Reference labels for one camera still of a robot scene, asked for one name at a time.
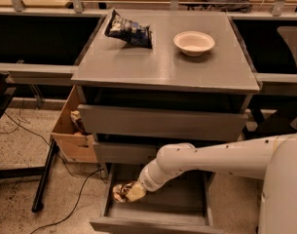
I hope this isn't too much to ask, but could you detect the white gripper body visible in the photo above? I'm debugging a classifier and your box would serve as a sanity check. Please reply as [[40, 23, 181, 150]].
[[138, 160, 171, 192]]

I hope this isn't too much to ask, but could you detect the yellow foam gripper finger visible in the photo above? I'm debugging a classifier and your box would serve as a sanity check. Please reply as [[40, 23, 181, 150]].
[[126, 181, 147, 202]]

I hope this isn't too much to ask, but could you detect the shiny orange snack bag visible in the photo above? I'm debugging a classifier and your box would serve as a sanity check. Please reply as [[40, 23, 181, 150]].
[[112, 180, 135, 203]]

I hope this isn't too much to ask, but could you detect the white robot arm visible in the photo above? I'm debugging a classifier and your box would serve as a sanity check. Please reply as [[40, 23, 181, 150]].
[[127, 133, 297, 234]]

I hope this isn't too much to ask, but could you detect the grey open bottom drawer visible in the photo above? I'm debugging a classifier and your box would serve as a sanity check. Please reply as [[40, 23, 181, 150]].
[[91, 164, 224, 234]]

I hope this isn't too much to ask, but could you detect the grey top drawer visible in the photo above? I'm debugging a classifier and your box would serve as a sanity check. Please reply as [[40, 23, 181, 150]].
[[78, 104, 247, 141]]

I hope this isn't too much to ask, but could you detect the grey drawer cabinet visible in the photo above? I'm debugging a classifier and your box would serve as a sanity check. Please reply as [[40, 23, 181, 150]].
[[71, 9, 261, 180]]

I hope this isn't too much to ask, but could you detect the cardboard box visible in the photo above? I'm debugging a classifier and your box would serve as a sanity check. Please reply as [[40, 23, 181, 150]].
[[52, 87, 97, 163]]

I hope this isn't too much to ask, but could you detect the crumpled item in box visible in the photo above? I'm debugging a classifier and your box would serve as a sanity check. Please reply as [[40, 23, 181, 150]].
[[70, 110, 88, 136]]

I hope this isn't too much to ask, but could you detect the black table leg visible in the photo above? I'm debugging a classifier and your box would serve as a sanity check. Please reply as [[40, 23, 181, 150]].
[[31, 140, 58, 213]]

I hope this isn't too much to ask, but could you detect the black office chair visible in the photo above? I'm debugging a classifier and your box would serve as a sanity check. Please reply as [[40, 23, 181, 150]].
[[244, 25, 297, 138]]

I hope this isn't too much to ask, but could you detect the white paper bowl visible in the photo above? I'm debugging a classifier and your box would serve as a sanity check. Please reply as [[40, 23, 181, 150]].
[[173, 31, 215, 57]]

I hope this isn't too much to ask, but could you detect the dark blue chip bag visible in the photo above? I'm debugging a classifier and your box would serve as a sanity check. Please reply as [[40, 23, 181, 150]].
[[104, 11, 152, 49]]

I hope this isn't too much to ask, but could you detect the black floor cable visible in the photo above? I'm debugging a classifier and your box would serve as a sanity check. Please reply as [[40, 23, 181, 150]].
[[0, 97, 105, 234]]

